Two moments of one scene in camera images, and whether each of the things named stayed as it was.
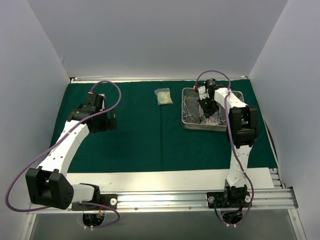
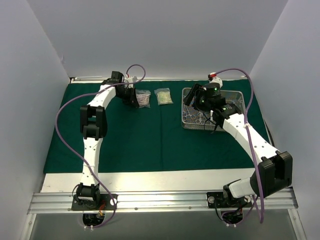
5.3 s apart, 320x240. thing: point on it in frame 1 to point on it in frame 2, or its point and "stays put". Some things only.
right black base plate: x=228 y=200 stays put
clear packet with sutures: x=213 y=119 to x=143 y=98
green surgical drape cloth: x=150 y=136 stays put
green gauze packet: x=163 y=96 stays put
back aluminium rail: x=153 y=78 stays put
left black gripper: x=106 y=124 to x=131 y=96
